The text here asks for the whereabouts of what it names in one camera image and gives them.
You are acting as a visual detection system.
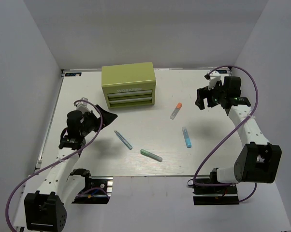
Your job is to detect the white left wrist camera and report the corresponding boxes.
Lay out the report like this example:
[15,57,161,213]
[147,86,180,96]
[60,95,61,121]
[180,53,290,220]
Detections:
[75,97,90,114]

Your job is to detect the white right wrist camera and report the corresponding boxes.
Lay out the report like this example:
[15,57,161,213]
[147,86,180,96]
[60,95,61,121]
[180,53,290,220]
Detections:
[204,71,221,90]

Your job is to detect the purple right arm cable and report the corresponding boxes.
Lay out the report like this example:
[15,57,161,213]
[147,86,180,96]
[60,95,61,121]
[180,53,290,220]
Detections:
[193,65,259,203]

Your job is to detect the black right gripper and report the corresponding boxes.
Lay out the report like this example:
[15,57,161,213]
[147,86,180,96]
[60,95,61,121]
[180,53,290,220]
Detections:
[195,80,227,110]

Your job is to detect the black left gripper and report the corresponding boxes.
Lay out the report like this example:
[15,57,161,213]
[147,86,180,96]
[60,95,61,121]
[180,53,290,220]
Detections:
[80,105,117,136]

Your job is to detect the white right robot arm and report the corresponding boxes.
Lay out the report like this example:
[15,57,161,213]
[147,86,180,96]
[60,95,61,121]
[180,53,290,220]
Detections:
[195,74,282,193]

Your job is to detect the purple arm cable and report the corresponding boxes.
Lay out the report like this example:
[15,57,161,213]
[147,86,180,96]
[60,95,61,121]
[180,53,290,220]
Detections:
[5,100,105,232]
[193,65,259,203]

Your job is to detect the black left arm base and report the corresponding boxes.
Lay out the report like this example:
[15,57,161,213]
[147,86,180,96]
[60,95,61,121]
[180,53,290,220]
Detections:
[70,169,113,204]

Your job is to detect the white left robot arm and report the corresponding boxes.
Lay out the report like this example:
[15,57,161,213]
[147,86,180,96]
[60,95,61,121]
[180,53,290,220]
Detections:
[24,102,117,232]

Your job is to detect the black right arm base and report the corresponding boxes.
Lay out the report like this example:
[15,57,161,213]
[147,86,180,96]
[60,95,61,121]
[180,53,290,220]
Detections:
[187,179,239,206]

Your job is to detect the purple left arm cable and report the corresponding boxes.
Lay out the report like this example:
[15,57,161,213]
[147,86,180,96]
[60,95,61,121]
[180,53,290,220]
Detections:
[5,100,105,232]

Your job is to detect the blue capped highlighter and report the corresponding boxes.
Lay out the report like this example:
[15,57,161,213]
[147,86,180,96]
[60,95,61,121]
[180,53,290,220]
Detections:
[182,127,191,148]

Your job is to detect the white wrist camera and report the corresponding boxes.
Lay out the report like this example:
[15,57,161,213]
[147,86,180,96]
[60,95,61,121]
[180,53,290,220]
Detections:
[75,97,90,114]
[204,71,221,90]

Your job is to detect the orange capped highlighter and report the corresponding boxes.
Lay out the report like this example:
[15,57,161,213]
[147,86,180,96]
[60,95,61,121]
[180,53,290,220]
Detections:
[170,102,182,120]

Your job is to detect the green capped highlighter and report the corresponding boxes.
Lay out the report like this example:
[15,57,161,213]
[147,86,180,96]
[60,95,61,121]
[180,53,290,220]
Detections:
[140,149,162,162]

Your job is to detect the green metal drawer chest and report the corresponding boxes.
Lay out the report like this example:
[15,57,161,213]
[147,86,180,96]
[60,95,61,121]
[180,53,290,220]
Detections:
[102,62,156,109]

